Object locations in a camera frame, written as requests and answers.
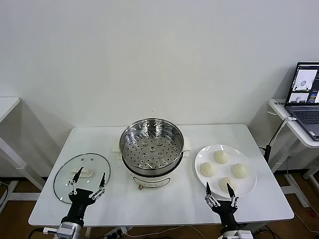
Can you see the round glass pot lid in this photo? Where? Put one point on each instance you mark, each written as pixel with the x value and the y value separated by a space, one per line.
pixel 64 174

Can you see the black cylindrical post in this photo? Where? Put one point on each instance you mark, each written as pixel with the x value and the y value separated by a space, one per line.
pixel 268 153

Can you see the grey open laptop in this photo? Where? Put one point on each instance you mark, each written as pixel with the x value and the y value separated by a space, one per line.
pixel 305 117

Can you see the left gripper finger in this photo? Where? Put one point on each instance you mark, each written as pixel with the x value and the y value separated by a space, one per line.
pixel 102 181
pixel 77 176

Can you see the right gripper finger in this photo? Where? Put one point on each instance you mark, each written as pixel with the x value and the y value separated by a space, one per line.
pixel 208 191
pixel 231 192

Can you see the white electric cooker pot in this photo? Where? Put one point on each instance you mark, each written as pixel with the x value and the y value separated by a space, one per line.
pixel 152 180

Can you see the white steamed baozi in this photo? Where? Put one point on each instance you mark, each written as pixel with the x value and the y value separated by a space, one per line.
pixel 239 170
pixel 208 169
pixel 221 157
pixel 224 185

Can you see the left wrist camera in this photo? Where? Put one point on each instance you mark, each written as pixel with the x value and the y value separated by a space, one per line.
pixel 51 231

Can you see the stainless steel steamer basket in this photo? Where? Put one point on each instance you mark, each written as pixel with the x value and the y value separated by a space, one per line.
pixel 152 149

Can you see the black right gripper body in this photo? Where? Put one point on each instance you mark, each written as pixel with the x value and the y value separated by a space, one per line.
pixel 226 211

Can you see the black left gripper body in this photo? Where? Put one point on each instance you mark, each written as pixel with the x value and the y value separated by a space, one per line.
pixel 80 199

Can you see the white laptop side table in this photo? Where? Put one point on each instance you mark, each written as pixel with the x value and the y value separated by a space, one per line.
pixel 277 105

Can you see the small red floor object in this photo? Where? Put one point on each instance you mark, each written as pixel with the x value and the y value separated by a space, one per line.
pixel 311 213

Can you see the white empty side table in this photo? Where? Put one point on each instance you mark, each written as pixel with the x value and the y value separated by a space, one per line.
pixel 7 104

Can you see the white round plate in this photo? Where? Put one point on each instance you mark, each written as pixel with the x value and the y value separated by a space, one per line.
pixel 246 186

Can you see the white power strip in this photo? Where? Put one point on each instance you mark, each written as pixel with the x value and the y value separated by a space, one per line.
pixel 115 232

